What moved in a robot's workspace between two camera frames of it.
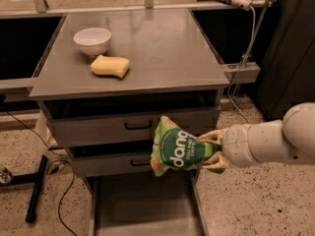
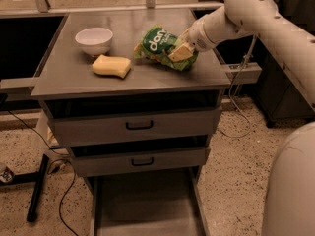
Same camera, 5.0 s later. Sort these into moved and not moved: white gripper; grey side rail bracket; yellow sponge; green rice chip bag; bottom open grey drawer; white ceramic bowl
Moved: green rice chip bag; white gripper
Not moved: yellow sponge; white ceramic bowl; grey side rail bracket; bottom open grey drawer
